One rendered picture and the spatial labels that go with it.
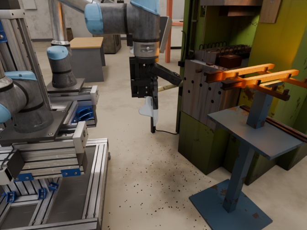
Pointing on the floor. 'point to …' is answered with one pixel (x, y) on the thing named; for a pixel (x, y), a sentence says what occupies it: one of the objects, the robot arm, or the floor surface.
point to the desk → (87, 58)
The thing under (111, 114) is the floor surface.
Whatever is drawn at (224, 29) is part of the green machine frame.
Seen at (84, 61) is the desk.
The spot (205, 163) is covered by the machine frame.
